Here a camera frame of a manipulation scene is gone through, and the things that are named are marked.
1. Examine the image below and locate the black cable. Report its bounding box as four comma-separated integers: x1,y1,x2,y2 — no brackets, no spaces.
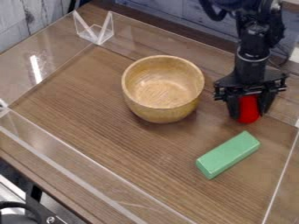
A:
0,200,40,224

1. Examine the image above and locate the clear acrylic tray wall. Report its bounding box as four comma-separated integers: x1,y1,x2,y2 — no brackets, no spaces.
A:
0,5,299,224

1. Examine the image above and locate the red plush strawberry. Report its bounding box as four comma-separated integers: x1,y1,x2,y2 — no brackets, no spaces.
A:
238,95,259,123

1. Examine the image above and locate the green rectangular block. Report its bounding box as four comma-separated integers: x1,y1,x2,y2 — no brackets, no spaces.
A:
195,131,260,179

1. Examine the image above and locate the black metal table bracket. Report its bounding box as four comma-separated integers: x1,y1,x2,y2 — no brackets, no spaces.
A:
25,185,84,224

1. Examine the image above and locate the wooden bowl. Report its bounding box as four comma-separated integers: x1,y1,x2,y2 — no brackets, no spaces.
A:
121,55,204,123

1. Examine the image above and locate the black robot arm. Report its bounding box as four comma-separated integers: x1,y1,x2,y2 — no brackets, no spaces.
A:
199,0,287,123

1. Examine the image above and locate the clear acrylic corner bracket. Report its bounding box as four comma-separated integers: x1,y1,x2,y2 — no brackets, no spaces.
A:
72,11,115,46

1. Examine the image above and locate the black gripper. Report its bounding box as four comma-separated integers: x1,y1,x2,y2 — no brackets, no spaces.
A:
214,52,287,120

